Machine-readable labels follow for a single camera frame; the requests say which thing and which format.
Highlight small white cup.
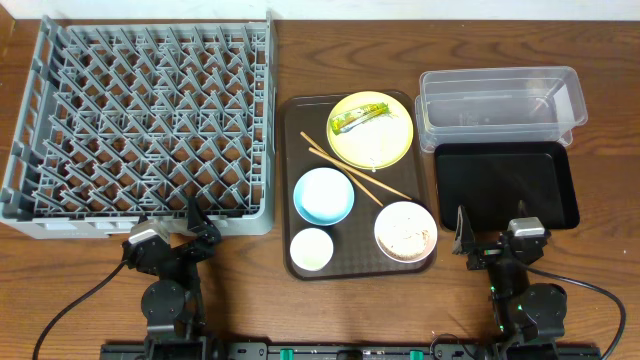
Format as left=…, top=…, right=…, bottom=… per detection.
left=289, top=228, right=334, bottom=271

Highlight light blue bowl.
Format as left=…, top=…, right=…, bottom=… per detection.
left=292, top=167, right=355, bottom=226

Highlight green snack wrapper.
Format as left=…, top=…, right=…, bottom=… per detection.
left=329, top=102, right=390, bottom=135

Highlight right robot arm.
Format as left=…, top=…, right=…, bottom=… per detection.
left=452, top=206, right=567, bottom=359

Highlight wooden chopstick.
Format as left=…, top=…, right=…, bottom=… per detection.
left=300, top=131, right=383, bottom=207
left=308, top=147, right=412, bottom=200

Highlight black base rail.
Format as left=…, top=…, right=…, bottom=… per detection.
left=99, top=340, right=604, bottom=360

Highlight wooden chopstick upper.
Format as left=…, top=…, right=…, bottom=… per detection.
left=300, top=131, right=383, bottom=207

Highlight clear plastic bin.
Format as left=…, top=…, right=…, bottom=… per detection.
left=414, top=66, right=588, bottom=153

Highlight black waste tray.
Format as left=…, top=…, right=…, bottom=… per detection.
left=434, top=142, right=580, bottom=232

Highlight wooden chopstick lower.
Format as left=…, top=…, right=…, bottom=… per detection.
left=308, top=147, right=412, bottom=200

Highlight grey dishwasher rack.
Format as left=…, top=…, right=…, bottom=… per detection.
left=1, top=18, right=277, bottom=239

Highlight yellow plate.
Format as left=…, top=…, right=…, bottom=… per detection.
left=326, top=91, right=414, bottom=172

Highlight pink bowl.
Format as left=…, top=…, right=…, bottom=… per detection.
left=373, top=200, right=439, bottom=264

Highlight brown serving tray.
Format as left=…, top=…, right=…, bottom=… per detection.
left=276, top=94, right=437, bottom=281

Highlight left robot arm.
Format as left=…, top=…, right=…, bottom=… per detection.
left=122, top=197, right=224, bottom=360

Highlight rice food waste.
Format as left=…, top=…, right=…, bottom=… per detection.
left=378, top=204, right=434, bottom=260

